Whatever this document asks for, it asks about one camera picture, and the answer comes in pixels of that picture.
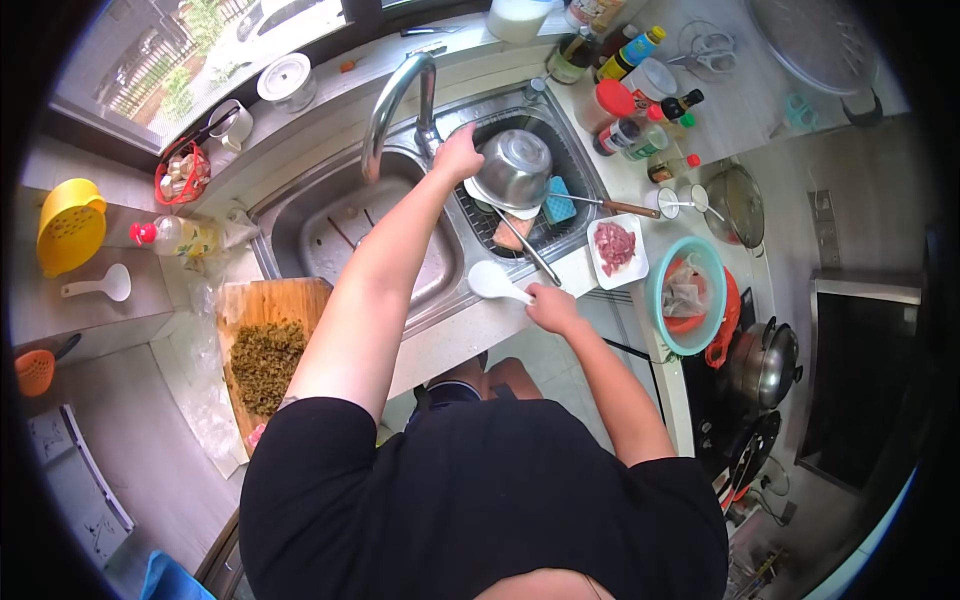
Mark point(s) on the dark glass bottle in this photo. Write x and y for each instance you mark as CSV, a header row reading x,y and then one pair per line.
x,y
570,58

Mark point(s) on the person's right fingers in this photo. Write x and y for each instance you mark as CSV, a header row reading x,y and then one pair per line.
x,y
532,297

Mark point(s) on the small red capped bottle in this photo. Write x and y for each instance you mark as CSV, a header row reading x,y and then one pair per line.
x,y
671,168

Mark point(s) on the window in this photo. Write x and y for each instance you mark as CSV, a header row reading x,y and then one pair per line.
x,y
195,52

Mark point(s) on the wall socket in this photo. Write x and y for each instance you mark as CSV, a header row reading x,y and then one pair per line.
x,y
825,225

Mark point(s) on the black capped bottle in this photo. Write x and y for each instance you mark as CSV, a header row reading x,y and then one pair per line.
x,y
679,105

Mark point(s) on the clear plastic wrap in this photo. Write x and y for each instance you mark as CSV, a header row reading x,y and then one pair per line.
x,y
202,390

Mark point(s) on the red capped dish soap bottle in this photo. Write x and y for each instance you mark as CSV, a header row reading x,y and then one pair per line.
x,y
176,236

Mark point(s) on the orange plastic bag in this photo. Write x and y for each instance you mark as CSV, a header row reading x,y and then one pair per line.
x,y
727,315

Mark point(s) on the raw meat slices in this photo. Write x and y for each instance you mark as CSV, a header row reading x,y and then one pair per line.
x,y
615,246

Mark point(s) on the stainless steel double sink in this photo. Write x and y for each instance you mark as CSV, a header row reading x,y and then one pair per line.
x,y
330,232

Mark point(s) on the red basket of garlic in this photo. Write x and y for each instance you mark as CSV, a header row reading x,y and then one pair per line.
x,y
182,178

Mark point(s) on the blue sponge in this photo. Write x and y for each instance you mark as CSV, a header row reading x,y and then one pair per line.
x,y
559,201

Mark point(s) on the clear plastic bag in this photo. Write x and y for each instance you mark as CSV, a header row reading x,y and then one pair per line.
x,y
684,292

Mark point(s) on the white rice paddle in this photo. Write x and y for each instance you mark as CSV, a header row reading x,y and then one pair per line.
x,y
491,282

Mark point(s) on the yellow colander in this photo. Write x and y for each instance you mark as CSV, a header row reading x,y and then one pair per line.
x,y
71,225

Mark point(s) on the scissors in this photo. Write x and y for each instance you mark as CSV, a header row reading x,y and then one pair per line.
x,y
709,54

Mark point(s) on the red lidded jar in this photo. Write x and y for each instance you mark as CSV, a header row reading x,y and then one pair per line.
x,y
604,105

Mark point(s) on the black steel framed appliance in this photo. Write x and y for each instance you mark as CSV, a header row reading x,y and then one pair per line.
x,y
862,375

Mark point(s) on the person's left fingers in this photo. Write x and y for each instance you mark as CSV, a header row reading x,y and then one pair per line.
x,y
466,133

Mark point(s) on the white mug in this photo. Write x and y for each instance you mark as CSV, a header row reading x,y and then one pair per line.
x,y
231,124

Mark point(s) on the metal sink drain basket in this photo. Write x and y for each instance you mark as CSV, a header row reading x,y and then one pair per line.
x,y
574,161

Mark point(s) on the wooden cutting board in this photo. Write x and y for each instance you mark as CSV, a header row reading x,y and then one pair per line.
x,y
270,304

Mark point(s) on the black gas stove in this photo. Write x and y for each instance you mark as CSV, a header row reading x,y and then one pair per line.
x,y
731,442

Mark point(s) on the white round plate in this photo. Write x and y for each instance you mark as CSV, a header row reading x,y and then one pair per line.
x,y
517,212

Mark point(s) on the small white spoon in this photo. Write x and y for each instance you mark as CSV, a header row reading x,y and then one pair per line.
x,y
712,213

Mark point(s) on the yellow capped sauce bottle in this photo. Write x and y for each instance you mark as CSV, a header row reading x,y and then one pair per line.
x,y
628,56

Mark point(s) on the pink sponge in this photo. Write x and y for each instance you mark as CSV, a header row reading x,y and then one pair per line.
x,y
508,234

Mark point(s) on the large round grey lid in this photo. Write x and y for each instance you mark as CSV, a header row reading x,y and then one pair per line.
x,y
814,41

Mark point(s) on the red labelled bottle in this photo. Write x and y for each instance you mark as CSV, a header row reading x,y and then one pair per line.
x,y
616,135

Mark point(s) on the green capped bottle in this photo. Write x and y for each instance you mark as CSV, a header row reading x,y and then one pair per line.
x,y
649,139

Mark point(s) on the white rice spoon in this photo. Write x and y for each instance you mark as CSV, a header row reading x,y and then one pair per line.
x,y
105,285

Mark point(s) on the orange skimmer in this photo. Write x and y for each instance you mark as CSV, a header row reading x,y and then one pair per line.
x,y
37,371

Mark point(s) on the small white cup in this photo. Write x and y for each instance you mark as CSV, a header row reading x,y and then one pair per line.
x,y
696,196
660,202

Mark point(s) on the pile of chopped green vegetables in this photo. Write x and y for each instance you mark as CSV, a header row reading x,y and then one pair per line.
x,y
264,367

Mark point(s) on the stainless steel bowl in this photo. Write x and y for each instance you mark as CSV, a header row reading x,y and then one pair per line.
x,y
514,169

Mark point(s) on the blue cloth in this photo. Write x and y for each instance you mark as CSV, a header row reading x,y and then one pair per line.
x,y
169,579

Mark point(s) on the person's left hand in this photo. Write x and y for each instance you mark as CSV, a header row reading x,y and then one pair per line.
x,y
456,156

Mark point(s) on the white plastic jug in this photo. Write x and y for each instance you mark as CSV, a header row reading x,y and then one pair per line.
x,y
517,19

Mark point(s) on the person's legs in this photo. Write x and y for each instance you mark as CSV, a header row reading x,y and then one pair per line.
x,y
465,379

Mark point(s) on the person's right hand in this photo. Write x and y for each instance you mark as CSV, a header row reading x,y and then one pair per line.
x,y
553,307

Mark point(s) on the knife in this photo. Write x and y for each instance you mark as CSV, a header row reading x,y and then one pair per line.
x,y
431,31

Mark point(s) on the chrome sink faucet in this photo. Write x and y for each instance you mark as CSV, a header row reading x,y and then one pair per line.
x,y
394,105

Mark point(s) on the white square plate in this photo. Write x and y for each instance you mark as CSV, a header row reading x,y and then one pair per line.
x,y
626,274

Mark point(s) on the white lidded glass jar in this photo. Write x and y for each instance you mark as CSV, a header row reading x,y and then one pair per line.
x,y
287,81

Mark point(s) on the person's body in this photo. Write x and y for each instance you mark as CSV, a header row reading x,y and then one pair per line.
x,y
480,502

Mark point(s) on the glass pot lid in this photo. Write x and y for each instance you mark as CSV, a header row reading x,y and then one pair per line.
x,y
735,206

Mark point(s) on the steel pot with lid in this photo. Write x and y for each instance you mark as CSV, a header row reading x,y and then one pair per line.
x,y
765,364

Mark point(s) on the teal plastic basin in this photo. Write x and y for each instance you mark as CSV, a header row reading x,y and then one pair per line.
x,y
686,341

